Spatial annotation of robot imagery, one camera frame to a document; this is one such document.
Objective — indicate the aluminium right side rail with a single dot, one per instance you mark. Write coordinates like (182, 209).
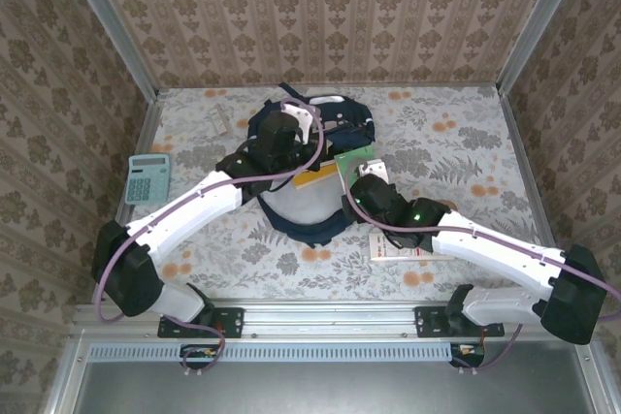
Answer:
(531, 191)

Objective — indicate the grey metal panel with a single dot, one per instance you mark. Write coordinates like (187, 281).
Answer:
(339, 390)

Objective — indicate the teal desk calculator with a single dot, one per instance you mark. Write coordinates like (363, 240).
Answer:
(148, 181)

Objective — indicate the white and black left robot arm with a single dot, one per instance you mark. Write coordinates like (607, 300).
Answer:
(194, 205)

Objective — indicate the aluminium left frame post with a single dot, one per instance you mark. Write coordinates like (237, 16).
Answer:
(110, 21)

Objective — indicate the yellow book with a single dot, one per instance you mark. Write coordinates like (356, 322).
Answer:
(315, 177)

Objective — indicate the aluminium right frame post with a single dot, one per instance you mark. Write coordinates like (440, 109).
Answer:
(541, 21)

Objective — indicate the green notebook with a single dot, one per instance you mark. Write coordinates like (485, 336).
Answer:
(347, 162)

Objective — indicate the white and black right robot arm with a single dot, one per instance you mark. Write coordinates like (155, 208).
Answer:
(495, 249)

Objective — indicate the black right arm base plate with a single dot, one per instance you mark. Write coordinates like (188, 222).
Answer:
(429, 322)

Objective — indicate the aluminium left side rail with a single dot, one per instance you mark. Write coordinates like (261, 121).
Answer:
(140, 142)

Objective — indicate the small white box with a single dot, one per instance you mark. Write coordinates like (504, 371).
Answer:
(219, 122)

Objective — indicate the white red booklet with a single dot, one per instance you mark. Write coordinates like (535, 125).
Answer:
(378, 246)

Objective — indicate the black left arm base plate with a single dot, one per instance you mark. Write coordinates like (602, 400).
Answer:
(228, 322)

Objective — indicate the navy blue student backpack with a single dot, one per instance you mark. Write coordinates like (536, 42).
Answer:
(301, 205)

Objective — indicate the aluminium frame post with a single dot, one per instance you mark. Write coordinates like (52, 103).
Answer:
(110, 21)
(541, 21)

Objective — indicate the aluminium front frame rail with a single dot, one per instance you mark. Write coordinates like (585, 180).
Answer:
(330, 319)

